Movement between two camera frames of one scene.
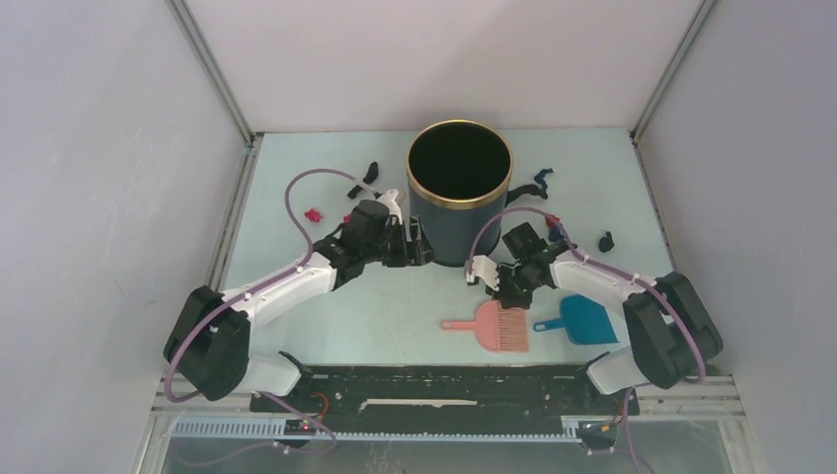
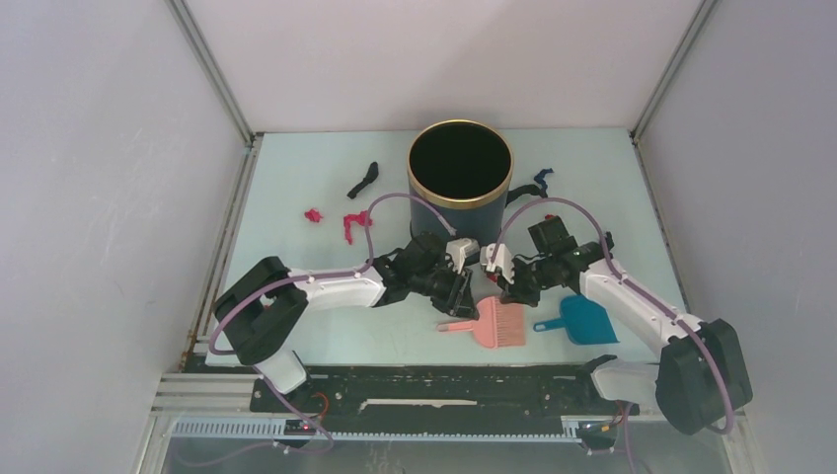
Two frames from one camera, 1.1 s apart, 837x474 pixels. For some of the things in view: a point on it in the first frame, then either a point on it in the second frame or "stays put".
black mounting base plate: x=504 y=392 stays put
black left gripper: x=418 y=253 -> x=458 y=300
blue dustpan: x=582 y=321 stays put
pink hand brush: x=496 y=329 stays put
